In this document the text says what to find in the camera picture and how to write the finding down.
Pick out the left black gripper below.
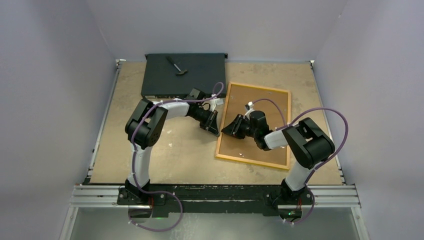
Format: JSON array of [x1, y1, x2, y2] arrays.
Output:
[[190, 108, 220, 138]]

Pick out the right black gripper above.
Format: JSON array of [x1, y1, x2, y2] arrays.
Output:
[[221, 114, 258, 140]]

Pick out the yellow wooden picture frame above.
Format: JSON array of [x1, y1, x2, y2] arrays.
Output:
[[214, 81, 292, 172]]

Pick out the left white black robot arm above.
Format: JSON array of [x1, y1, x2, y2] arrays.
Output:
[[125, 88, 220, 205]]

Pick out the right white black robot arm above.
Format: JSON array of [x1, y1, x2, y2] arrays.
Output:
[[221, 110, 336, 204]]

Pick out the black flat box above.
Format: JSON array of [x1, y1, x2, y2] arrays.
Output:
[[140, 52, 228, 99]]

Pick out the small black hammer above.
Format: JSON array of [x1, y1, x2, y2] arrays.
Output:
[[165, 55, 188, 76]]

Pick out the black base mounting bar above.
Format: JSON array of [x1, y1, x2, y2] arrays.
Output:
[[116, 183, 313, 218]]

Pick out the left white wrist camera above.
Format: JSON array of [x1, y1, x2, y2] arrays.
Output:
[[206, 98, 224, 112]]

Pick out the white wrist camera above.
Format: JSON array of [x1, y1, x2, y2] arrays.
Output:
[[206, 98, 224, 112], [244, 101, 255, 119]]

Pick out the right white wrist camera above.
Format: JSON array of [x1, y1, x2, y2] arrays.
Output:
[[244, 101, 255, 119]]

